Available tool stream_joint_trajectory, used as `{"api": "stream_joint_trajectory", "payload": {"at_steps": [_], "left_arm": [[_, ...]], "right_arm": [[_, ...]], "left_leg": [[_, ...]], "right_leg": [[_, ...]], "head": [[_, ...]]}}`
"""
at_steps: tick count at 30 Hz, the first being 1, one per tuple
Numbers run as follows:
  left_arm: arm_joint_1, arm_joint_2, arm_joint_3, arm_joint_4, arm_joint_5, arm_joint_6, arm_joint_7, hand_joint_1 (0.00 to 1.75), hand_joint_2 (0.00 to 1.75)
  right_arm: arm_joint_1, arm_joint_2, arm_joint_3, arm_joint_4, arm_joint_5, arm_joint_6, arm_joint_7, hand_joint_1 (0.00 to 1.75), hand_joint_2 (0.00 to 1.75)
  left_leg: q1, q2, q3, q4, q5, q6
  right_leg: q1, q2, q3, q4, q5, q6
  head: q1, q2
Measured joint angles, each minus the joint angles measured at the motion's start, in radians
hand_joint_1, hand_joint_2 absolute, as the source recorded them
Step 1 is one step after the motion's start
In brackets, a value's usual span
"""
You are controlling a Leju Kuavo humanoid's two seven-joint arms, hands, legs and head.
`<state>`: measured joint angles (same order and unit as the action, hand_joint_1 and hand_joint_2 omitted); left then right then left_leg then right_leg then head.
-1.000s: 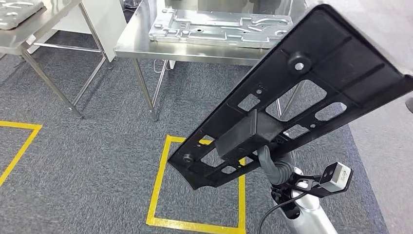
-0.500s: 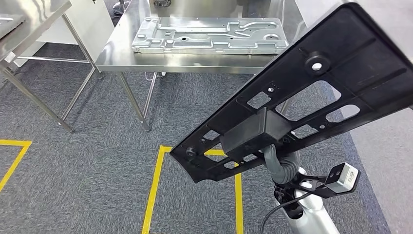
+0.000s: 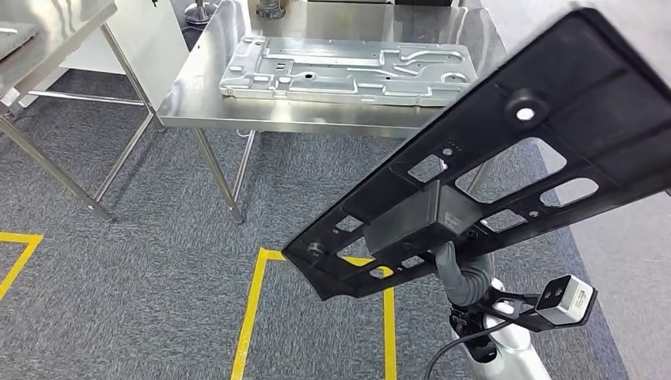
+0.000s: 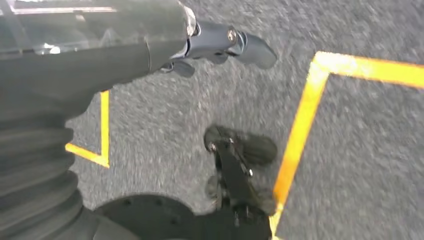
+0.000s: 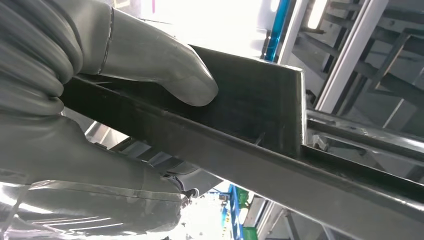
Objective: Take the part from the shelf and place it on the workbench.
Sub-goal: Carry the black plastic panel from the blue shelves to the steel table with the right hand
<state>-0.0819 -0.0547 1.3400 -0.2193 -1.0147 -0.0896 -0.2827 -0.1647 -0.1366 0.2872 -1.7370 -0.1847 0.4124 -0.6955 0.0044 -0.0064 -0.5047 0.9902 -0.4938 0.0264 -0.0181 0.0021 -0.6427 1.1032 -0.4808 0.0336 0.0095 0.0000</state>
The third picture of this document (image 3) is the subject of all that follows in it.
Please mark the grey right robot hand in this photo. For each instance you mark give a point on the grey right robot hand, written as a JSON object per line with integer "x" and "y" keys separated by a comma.
{"x": 457, "y": 286}

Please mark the black plastic plate bracket part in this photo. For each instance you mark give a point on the black plastic plate bracket part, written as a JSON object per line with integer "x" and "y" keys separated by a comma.
{"x": 576, "y": 63}

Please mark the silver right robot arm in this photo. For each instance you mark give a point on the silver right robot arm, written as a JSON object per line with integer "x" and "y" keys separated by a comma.
{"x": 511, "y": 346}

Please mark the stainless steel workbench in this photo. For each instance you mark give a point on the stainless steel workbench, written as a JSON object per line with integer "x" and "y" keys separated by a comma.
{"x": 209, "y": 99}

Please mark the stamped silver metal panel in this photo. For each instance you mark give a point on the stamped silver metal panel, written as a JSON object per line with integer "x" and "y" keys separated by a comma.
{"x": 341, "y": 73}

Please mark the white cabinet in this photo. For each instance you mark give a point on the white cabinet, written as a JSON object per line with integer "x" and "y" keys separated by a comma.
{"x": 147, "y": 42}

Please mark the yellow floor tape square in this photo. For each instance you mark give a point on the yellow floor tape square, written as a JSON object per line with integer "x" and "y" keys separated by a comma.
{"x": 21, "y": 238}

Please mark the steel side table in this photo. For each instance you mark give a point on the steel side table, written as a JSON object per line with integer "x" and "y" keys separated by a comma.
{"x": 52, "y": 31}

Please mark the chrome stanchion post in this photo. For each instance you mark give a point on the chrome stanchion post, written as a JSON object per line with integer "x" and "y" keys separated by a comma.
{"x": 199, "y": 15}

